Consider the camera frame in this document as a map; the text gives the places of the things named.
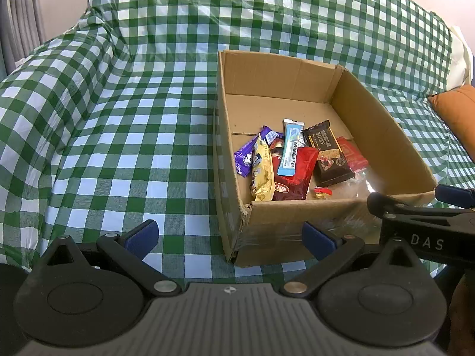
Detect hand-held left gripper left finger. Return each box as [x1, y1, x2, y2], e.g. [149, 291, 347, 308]
[35, 220, 182, 298]

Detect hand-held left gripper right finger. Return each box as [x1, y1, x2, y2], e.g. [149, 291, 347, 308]
[278, 220, 425, 298]

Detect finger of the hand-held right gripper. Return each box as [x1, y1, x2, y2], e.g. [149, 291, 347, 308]
[367, 192, 475, 224]
[435, 185, 475, 209]

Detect large red snack packet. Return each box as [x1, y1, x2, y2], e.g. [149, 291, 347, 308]
[269, 138, 320, 201]

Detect dark brown chocolate bar packet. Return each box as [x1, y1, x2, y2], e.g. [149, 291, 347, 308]
[303, 120, 356, 188]

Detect yellow snack packet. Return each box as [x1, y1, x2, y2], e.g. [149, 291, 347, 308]
[251, 139, 276, 201]

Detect light blue wafer packet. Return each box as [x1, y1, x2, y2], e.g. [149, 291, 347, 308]
[277, 119, 305, 177]

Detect brown cardboard box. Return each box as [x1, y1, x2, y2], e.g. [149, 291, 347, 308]
[212, 49, 438, 268]

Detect orange cushion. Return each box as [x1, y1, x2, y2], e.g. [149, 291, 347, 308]
[427, 85, 475, 149]

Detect green white checkered tablecloth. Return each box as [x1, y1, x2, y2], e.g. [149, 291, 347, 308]
[0, 0, 475, 280]

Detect white pillow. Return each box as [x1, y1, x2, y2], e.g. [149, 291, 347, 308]
[447, 26, 474, 90]

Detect grey curtain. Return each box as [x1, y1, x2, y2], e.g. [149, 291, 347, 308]
[0, 0, 47, 78]

